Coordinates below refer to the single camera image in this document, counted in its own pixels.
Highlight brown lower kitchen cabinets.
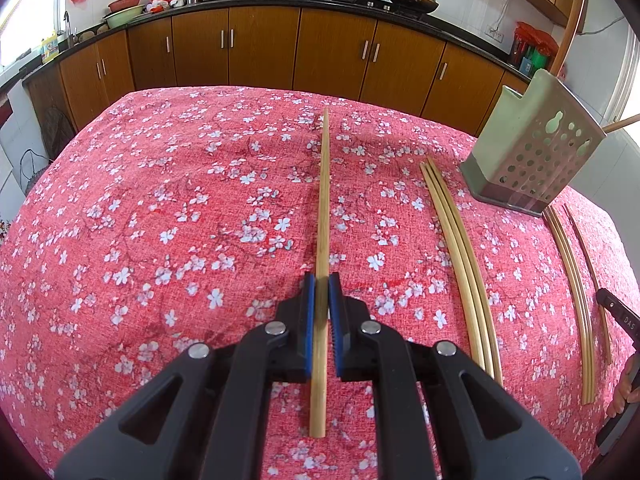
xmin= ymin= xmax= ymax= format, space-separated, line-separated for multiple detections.
xmin=25 ymin=4 xmax=528 ymax=136

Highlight grey perforated utensil holder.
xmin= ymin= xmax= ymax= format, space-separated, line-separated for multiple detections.
xmin=460 ymin=70 xmax=605 ymax=217

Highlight pink floral tablecloth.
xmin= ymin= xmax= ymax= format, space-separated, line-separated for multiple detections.
xmin=1 ymin=87 xmax=632 ymax=471

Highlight red bags on counter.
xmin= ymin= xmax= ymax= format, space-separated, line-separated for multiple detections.
xmin=510 ymin=21 xmax=559 ymax=77

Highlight yellow detergent bottle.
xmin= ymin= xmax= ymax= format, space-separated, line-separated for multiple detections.
xmin=41 ymin=34 xmax=58 ymax=64

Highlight green basin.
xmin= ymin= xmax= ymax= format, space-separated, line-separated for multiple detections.
xmin=103 ymin=4 xmax=144 ymax=29

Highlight red basin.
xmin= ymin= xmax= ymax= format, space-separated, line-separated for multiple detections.
xmin=108 ymin=0 xmax=141 ymax=13

